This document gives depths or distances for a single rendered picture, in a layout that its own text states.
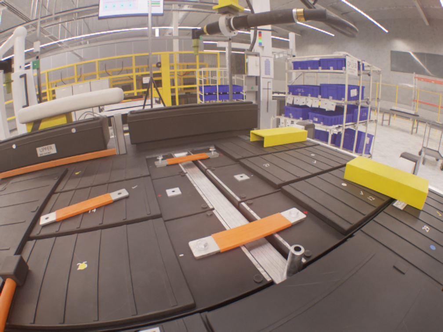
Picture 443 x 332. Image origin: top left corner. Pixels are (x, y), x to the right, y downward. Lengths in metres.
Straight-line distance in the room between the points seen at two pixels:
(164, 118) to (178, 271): 0.48
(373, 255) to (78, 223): 0.35
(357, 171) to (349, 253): 0.20
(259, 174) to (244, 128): 0.35
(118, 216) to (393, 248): 0.35
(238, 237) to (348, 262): 0.12
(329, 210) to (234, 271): 0.16
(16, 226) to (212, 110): 0.58
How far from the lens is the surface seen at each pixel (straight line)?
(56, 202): 0.40
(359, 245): 0.24
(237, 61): 2.93
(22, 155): 0.72
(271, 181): 0.36
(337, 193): 0.35
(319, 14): 0.64
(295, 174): 0.39
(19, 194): 0.50
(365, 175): 0.39
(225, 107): 0.67
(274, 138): 0.55
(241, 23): 0.72
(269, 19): 0.68
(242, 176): 0.38
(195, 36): 0.85
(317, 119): 2.81
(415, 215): 0.36
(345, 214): 0.30
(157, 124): 0.61
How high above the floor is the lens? 1.16
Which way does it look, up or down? 22 degrees down
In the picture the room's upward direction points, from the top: 2 degrees counter-clockwise
